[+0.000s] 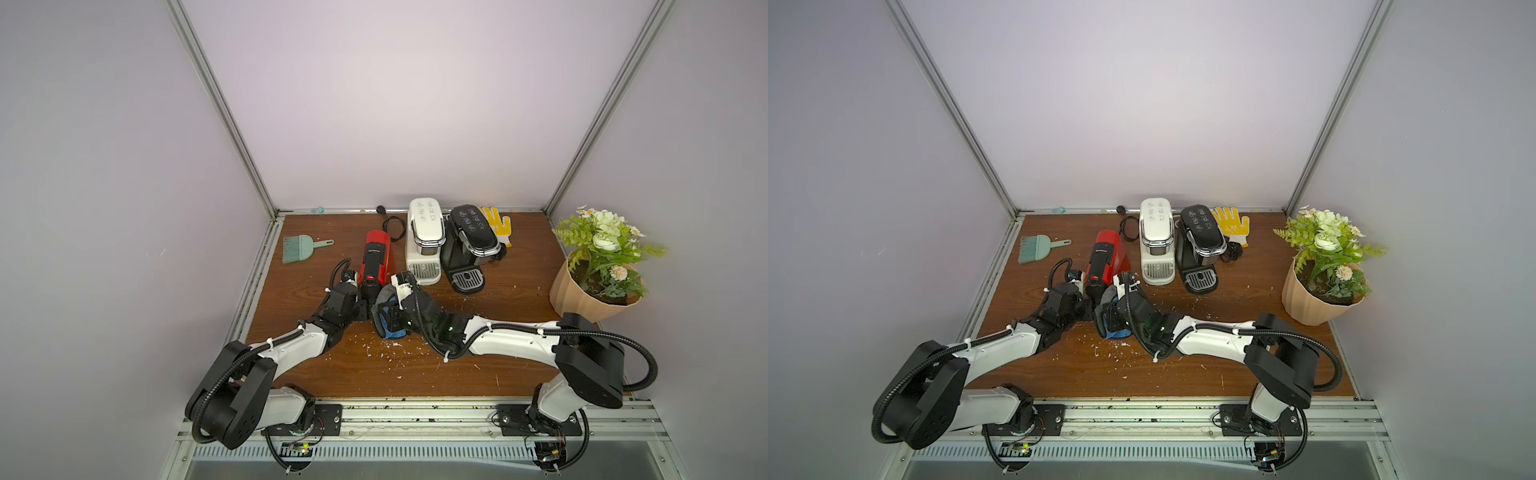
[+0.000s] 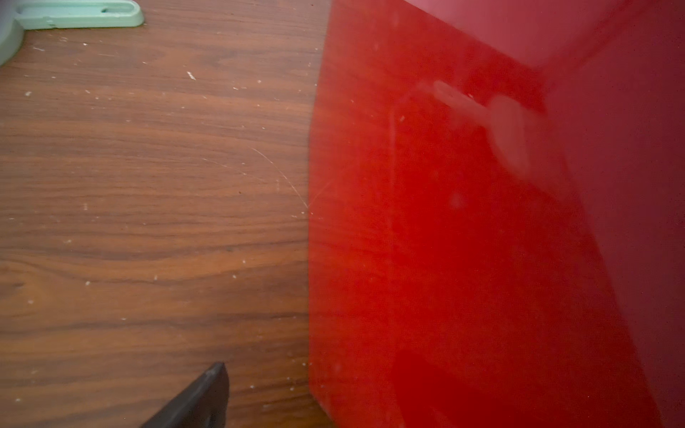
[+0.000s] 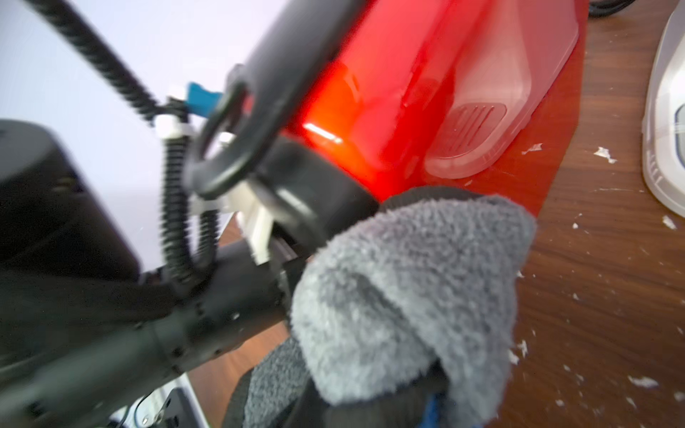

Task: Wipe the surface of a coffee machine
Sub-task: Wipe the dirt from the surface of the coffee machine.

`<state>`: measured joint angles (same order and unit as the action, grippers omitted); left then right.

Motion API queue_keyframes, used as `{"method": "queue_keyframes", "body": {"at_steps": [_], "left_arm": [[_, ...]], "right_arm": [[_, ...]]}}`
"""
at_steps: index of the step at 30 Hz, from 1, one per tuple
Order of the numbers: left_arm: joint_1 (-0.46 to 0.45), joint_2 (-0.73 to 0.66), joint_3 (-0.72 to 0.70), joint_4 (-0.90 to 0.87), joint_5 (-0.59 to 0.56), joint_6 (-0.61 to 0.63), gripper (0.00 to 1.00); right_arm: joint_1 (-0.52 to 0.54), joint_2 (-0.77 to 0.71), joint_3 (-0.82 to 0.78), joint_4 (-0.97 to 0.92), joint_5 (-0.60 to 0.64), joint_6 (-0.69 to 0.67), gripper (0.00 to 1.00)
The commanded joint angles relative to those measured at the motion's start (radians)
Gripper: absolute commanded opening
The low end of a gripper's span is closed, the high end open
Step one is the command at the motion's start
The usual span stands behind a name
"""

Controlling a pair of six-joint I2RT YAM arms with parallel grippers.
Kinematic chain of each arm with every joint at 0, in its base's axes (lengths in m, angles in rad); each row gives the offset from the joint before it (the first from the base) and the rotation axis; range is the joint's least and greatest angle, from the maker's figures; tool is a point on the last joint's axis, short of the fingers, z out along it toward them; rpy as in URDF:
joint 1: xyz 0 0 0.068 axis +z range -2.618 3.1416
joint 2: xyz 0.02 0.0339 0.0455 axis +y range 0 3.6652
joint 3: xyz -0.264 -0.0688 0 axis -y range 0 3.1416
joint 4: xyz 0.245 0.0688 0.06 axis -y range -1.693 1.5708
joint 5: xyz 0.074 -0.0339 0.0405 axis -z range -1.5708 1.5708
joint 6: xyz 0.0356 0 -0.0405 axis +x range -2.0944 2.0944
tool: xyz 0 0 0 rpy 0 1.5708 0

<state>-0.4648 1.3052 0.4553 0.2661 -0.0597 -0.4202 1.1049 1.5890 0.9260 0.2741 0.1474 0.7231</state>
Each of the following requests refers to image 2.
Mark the green hand brush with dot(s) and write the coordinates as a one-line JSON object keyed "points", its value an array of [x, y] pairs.
{"points": [[18, 17]]}

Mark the red coffee machine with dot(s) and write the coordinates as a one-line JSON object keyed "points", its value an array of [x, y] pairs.
{"points": [[496, 233]]}

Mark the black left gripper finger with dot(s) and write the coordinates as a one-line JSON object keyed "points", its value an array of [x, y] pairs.
{"points": [[203, 404]]}

